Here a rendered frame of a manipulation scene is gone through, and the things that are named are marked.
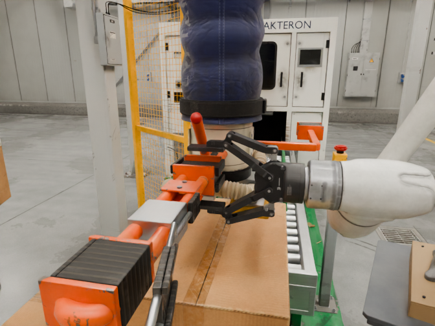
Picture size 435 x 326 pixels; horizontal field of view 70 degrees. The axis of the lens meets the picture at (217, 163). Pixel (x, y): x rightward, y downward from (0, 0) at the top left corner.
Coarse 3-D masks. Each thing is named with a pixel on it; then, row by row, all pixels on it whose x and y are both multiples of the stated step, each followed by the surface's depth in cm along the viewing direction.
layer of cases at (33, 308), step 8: (40, 296) 128; (32, 304) 124; (40, 304) 124; (16, 312) 120; (24, 312) 120; (32, 312) 120; (40, 312) 120; (8, 320) 116; (16, 320) 116; (24, 320) 116; (32, 320) 116; (40, 320) 116
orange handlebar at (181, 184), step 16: (272, 144) 88; (288, 144) 87; (304, 144) 86; (176, 192) 54; (192, 192) 51; (160, 240) 37; (64, 304) 27; (80, 304) 27; (96, 304) 27; (64, 320) 26; (80, 320) 26; (96, 320) 26; (112, 320) 27
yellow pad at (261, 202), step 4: (232, 200) 79; (236, 200) 78; (260, 200) 78; (264, 200) 78; (248, 204) 75; (252, 204) 75; (256, 204) 75; (260, 204) 75; (264, 204) 76; (240, 208) 74; (244, 208) 74; (248, 208) 74
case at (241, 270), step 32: (192, 224) 103; (224, 224) 103; (256, 224) 103; (160, 256) 85; (192, 256) 85; (224, 256) 85; (256, 256) 85; (192, 288) 72; (224, 288) 72; (256, 288) 72; (288, 288) 73; (192, 320) 69; (224, 320) 67; (256, 320) 66; (288, 320) 64
